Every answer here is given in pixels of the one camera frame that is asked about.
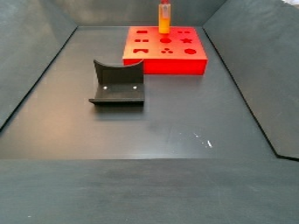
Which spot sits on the yellow oval peg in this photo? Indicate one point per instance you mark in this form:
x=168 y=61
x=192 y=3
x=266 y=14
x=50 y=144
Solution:
x=165 y=16

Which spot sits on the red shape sorter block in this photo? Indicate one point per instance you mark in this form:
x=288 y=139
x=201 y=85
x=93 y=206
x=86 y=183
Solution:
x=173 y=53

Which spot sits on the black curved holder bracket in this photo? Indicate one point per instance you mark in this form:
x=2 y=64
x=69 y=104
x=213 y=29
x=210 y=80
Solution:
x=121 y=83

